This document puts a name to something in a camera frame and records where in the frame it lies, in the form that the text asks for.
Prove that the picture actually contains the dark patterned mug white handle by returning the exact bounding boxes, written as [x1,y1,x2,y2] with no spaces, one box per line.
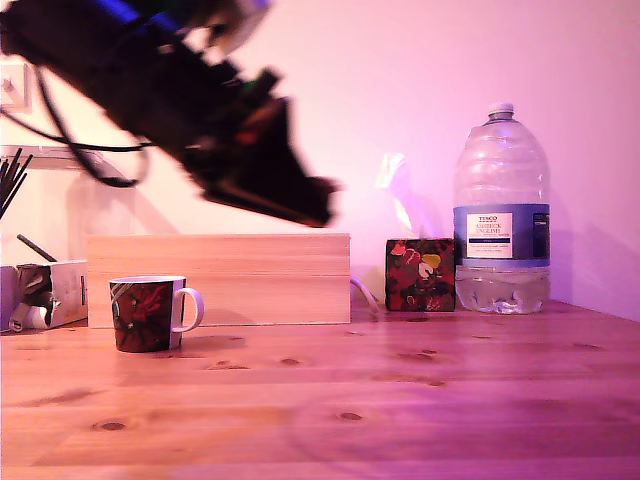
[108,274,206,353]

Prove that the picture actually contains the large clear water bottle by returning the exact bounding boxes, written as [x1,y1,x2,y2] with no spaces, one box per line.
[451,101,553,316]

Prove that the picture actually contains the floral tissue box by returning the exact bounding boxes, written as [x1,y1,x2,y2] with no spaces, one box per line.
[384,237,458,313]

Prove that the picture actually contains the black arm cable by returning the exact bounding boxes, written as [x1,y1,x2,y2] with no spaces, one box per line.
[30,64,151,189]
[0,108,154,153]

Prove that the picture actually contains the white cable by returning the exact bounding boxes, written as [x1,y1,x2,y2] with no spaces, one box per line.
[349,277,382,322]

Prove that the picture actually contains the white open carton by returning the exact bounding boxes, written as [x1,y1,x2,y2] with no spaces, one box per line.
[0,258,90,332]

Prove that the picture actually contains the white wall rail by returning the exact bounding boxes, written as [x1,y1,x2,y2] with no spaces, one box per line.
[0,143,126,174]

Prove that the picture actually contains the pale gripper camera box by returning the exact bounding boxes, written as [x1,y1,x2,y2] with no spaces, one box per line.
[199,0,279,57]

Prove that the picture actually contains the long wooden box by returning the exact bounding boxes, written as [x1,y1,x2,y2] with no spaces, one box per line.
[85,232,353,328]

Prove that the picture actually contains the black pen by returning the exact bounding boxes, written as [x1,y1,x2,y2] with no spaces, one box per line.
[16,233,59,264]

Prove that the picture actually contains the thin black stick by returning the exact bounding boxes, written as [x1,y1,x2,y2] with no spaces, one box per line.
[0,153,35,220]
[0,171,29,214]
[0,147,24,204]

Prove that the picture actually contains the white wall socket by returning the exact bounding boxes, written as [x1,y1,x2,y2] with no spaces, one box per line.
[0,62,33,114]

